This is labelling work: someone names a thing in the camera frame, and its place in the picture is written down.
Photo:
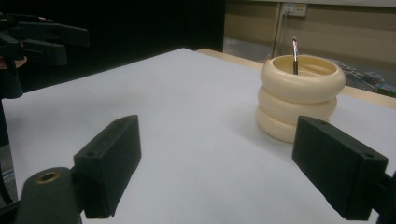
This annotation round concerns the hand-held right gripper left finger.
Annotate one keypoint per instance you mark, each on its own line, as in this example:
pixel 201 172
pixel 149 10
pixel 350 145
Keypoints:
pixel 109 165

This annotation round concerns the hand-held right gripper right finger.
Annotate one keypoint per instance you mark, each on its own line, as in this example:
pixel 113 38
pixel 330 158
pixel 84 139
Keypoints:
pixel 339 168

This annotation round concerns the cream ribbed pen holder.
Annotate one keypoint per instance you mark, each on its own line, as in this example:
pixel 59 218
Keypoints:
pixel 295 87

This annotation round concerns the black pen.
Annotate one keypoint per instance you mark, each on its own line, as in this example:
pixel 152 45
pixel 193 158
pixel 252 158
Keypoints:
pixel 295 62

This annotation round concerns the white table sheet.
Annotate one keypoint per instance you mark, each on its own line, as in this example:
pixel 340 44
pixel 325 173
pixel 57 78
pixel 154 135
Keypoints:
pixel 193 109

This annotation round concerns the white wall socket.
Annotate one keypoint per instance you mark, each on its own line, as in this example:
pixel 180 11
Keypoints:
pixel 294 9

